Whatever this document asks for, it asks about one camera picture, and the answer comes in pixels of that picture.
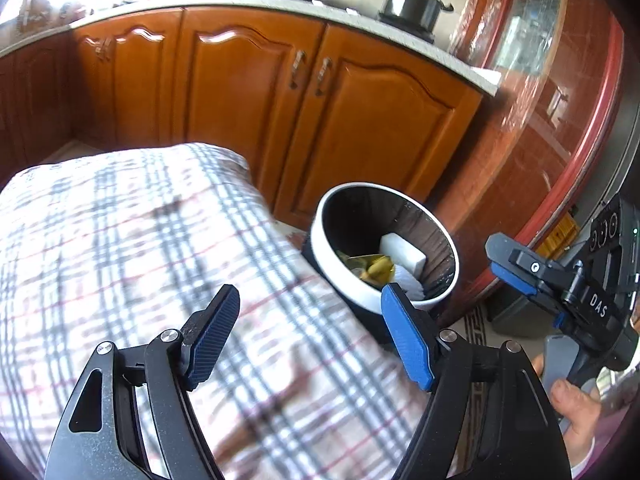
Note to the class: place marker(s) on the brown wooden cabinet door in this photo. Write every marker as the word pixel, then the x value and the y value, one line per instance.
pixel 235 105
pixel 35 100
pixel 390 125
pixel 125 85

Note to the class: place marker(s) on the red framed glass door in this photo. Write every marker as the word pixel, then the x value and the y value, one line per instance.
pixel 500 135

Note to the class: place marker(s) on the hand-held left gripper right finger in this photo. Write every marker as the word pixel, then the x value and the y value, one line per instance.
pixel 407 335

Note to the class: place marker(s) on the dark grey box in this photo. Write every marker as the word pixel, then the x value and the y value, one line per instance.
pixel 515 317

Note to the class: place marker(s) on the plaid checked cloth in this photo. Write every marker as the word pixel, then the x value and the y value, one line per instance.
pixel 110 240

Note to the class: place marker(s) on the white rimmed black bin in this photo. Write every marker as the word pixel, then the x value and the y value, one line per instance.
pixel 330 240

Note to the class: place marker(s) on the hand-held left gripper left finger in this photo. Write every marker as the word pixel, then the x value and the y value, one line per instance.
pixel 215 330

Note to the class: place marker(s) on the steel cooking pot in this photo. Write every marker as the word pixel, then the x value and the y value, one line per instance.
pixel 412 2

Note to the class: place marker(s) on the person's right hand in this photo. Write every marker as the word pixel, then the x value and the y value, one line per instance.
pixel 575 405

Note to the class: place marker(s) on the white foam block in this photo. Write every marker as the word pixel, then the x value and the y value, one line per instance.
pixel 402 252

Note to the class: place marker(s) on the person's right forearm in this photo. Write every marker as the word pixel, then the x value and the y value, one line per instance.
pixel 597 452

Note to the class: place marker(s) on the yellow plastic crate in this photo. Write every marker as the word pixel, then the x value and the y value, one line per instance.
pixel 560 235

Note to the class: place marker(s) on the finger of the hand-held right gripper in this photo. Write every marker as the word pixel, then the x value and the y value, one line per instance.
pixel 515 280
pixel 530 265

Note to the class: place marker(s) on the yellow snack wrapper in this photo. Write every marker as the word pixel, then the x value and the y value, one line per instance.
pixel 377 267

